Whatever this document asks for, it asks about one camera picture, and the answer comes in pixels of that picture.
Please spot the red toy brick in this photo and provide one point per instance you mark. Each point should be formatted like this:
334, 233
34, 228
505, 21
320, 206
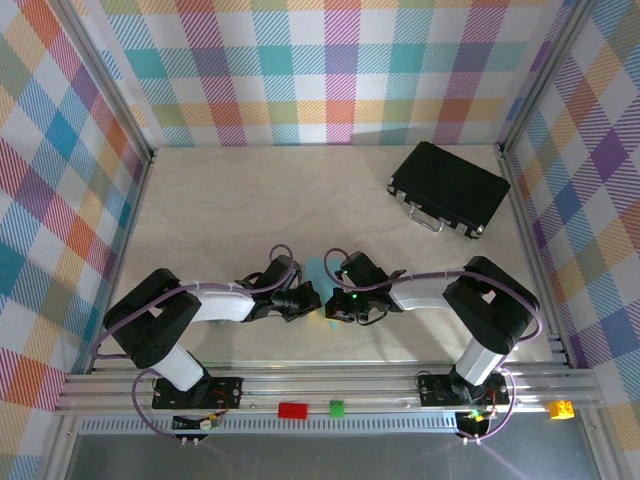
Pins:
293, 410

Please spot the green toy brick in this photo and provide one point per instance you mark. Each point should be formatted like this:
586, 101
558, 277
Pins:
337, 408

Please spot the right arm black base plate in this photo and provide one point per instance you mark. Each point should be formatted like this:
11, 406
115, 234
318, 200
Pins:
432, 390

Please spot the wide aluminium frame rail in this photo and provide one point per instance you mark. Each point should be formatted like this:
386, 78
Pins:
350, 385

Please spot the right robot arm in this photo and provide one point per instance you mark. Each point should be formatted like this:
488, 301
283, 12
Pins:
420, 300

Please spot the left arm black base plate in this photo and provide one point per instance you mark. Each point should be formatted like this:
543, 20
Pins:
230, 392

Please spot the light blue paper sheet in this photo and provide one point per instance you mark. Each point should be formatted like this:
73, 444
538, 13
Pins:
317, 272

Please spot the yellow toy brick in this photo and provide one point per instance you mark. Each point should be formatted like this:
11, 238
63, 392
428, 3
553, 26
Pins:
561, 410

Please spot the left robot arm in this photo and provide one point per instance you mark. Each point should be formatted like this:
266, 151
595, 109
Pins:
220, 305

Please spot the aluminium side rail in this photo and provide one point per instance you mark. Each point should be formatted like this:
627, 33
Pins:
125, 240

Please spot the black briefcase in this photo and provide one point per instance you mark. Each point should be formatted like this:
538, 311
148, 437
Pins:
450, 185

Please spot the aluminium frame post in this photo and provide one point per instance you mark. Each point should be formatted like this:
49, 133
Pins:
545, 75
105, 80

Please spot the small adapter circuit board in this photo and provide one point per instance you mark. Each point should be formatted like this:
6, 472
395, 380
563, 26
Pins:
197, 422
475, 416

